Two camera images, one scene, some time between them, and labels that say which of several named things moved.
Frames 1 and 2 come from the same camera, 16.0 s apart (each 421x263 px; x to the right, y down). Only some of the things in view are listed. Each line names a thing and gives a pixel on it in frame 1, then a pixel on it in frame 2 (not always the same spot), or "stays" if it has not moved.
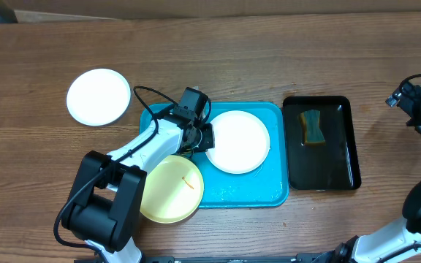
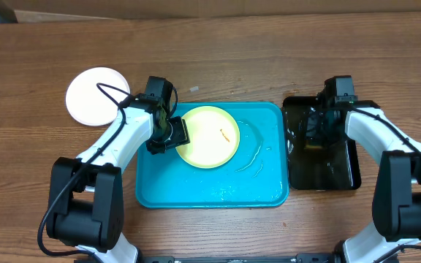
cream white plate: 99,97 stays
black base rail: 306,258 stays
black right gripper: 411,104 -> 315,128
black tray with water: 332,166 stays
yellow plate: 173,189 -> 214,137
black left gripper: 209,142 -> 182,136
